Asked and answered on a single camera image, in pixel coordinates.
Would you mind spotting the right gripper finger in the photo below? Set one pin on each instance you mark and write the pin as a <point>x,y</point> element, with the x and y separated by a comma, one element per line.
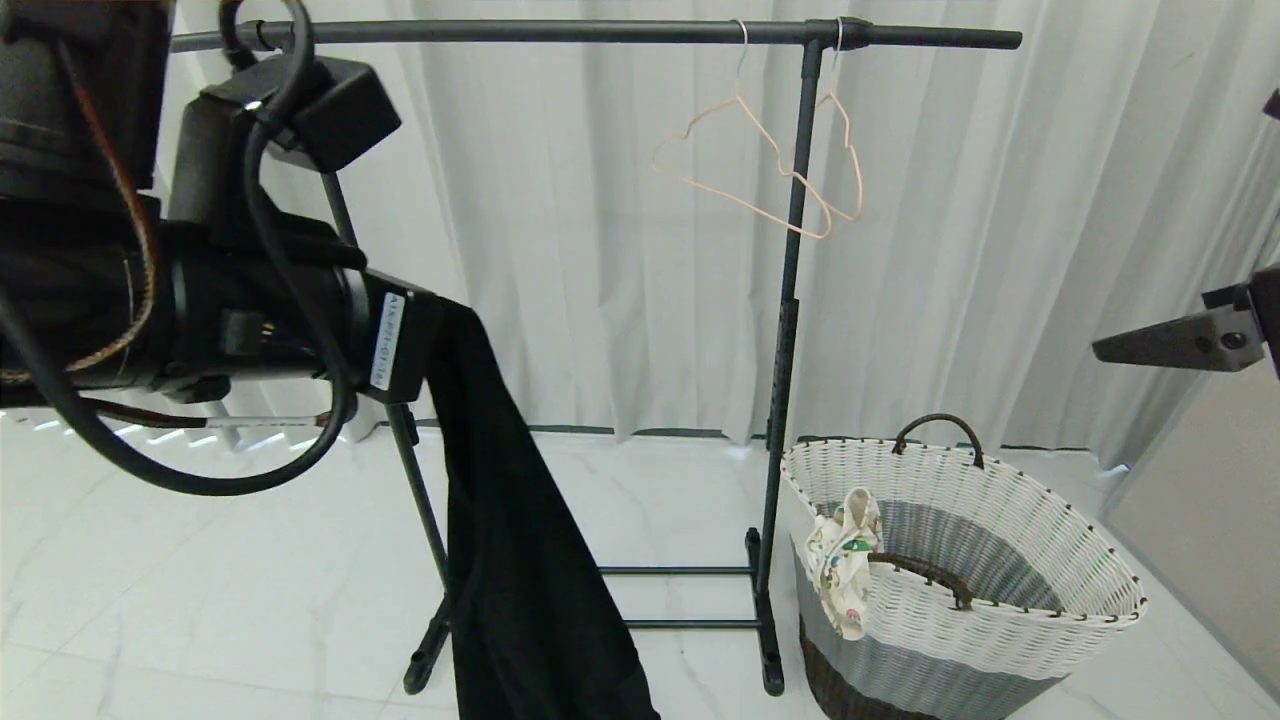
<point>1190,342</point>

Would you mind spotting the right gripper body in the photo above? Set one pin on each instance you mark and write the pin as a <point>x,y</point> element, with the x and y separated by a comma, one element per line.
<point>1272,320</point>

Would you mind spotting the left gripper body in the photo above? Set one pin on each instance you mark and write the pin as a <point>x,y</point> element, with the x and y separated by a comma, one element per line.
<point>195,280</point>

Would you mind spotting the cream printed garment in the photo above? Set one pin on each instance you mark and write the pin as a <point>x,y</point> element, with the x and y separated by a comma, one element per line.
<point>840,570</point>

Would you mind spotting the black t-shirt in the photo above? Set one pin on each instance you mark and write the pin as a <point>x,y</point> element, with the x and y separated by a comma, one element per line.
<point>520,560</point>

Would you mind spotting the pink clothes hanger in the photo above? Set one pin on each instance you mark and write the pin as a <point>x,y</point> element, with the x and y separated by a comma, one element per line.
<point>739,97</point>
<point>828,97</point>

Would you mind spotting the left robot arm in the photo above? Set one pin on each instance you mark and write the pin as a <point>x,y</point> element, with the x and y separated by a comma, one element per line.
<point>60,250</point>

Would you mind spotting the white laundry basket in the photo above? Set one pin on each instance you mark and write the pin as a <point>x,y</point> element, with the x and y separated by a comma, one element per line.
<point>1000,630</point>

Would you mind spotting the black clothes rack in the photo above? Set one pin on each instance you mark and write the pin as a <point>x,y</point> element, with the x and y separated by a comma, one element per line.
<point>600,32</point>

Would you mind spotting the white curtain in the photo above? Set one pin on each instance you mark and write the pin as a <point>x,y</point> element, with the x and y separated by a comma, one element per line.
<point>600,250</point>

